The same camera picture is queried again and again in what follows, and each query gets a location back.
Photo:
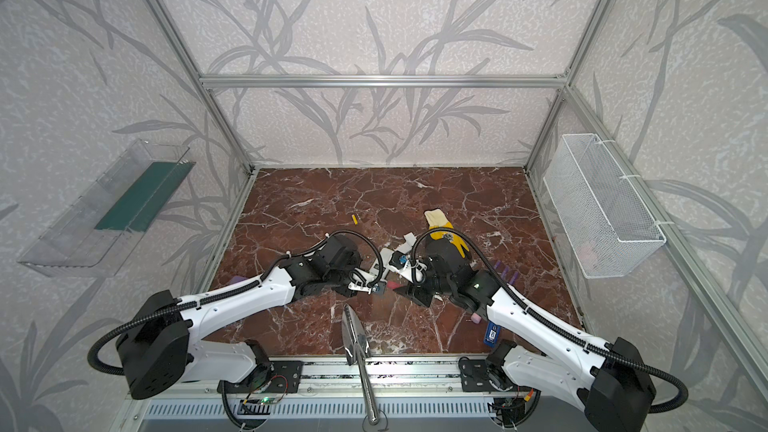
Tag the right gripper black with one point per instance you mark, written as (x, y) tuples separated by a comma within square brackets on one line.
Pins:
[(421, 279)]

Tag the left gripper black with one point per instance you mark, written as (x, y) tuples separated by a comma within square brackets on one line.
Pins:
[(352, 277)]

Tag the red white remote control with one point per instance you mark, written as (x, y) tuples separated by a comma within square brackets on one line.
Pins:
[(393, 280)]

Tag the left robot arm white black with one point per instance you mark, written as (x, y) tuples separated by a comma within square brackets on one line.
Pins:
[(168, 342)]

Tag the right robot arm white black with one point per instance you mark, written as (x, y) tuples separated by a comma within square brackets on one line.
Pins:
[(608, 381)]

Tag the white battery cover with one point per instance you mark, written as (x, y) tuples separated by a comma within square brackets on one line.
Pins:
[(410, 239)]

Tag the yellow work glove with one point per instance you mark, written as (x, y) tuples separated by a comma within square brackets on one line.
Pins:
[(440, 227)]

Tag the purple plastic comb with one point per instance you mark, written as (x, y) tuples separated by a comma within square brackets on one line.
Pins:
[(507, 273)]

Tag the blue lighter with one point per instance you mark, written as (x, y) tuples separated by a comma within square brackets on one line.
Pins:
[(492, 334)]

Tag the purple object left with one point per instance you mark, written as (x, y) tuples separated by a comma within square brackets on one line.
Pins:
[(236, 280)]

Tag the metal camera pole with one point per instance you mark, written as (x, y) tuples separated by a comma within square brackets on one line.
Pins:
[(357, 351)]

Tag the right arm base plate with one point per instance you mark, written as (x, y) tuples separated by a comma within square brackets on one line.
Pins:
[(476, 375)]

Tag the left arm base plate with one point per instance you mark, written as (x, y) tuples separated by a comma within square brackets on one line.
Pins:
[(283, 378)]

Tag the white wire basket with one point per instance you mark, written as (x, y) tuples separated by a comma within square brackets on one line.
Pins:
[(609, 227)]

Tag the clear plastic wall shelf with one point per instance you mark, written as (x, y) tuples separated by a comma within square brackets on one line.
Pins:
[(96, 234)]

